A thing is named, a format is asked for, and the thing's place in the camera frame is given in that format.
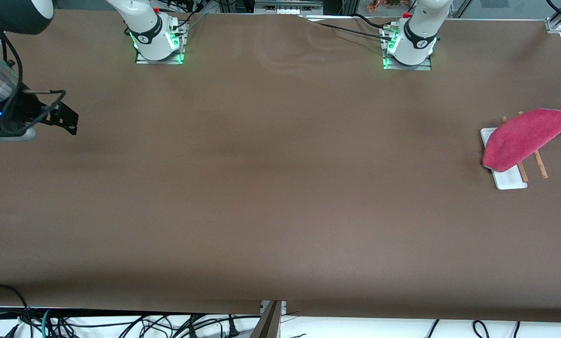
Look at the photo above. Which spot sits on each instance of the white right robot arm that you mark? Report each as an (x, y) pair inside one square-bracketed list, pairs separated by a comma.
[(145, 26)]

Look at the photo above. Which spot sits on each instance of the grey box with white plugs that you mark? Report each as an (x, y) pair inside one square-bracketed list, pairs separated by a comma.
[(287, 5)]

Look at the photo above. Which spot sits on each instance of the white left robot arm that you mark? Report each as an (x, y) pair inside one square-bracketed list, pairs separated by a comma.
[(419, 33)]

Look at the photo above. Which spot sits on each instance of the orange items behind table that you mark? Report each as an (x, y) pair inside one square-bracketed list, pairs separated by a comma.
[(388, 4)]

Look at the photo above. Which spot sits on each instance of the wooden table brace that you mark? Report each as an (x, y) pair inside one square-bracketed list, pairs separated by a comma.
[(267, 324)]

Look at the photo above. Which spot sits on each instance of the aluminium corner bracket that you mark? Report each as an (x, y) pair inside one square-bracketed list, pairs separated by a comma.
[(553, 26)]

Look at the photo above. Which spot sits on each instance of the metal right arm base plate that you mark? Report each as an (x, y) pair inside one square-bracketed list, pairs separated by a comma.
[(161, 60)]

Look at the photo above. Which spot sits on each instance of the grey and pink towel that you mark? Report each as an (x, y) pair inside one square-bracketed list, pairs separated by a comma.
[(519, 138)]

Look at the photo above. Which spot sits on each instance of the white rack base plate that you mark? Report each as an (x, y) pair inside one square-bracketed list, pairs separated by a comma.
[(510, 180)]

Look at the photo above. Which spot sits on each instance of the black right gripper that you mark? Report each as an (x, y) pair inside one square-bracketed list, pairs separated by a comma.
[(26, 106)]

